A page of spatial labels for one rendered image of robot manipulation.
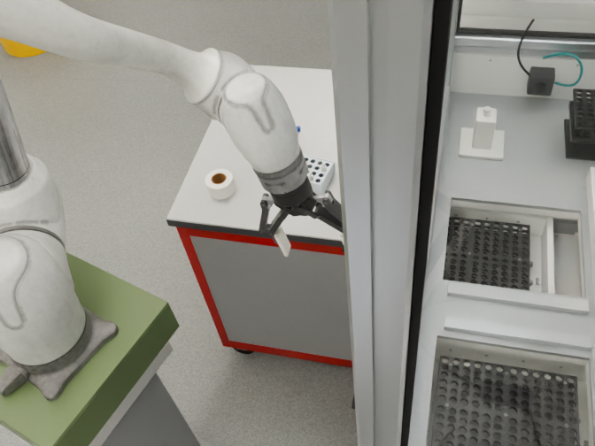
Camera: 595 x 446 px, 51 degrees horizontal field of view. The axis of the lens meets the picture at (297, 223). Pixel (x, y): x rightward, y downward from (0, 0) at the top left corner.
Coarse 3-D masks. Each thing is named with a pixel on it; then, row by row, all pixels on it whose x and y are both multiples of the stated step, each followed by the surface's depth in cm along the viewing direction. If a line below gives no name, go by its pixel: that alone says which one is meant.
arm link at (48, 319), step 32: (0, 256) 102; (32, 256) 104; (64, 256) 116; (0, 288) 100; (32, 288) 102; (64, 288) 109; (0, 320) 102; (32, 320) 104; (64, 320) 110; (32, 352) 109; (64, 352) 114
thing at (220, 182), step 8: (208, 176) 156; (216, 176) 157; (224, 176) 156; (232, 176) 155; (208, 184) 154; (216, 184) 154; (224, 184) 154; (232, 184) 155; (208, 192) 157; (216, 192) 154; (224, 192) 154; (232, 192) 156
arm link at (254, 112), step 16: (240, 80) 98; (256, 80) 97; (224, 96) 97; (240, 96) 96; (256, 96) 95; (272, 96) 97; (224, 112) 99; (240, 112) 96; (256, 112) 96; (272, 112) 97; (288, 112) 100; (240, 128) 98; (256, 128) 97; (272, 128) 98; (288, 128) 100; (240, 144) 101; (256, 144) 99; (272, 144) 100; (288, 144) 101; (256, 160) 102; (272, 160) 102; (288, 160) 104
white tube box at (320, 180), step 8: (312, 160) 157; (320, 160) 156; (328, 160) 156; (312, 168) 155; (320, 168) 155; (328, 168) 154; (320, 176) 154; (328, 176) 154; (312, 184) 152; (320, 184) 151; (320, 192) 153
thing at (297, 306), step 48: (288, 96) 179; (192, 192) 159; (240, 192) 157; (336, 192) 154; (192, 240) 161; (240, 240) 156; (336, 240) 145; (240, 288) 175; (288, 288) 169; (336, 288) 163; (240, 336) 198; (288, 336) 190; (336, 336) 183
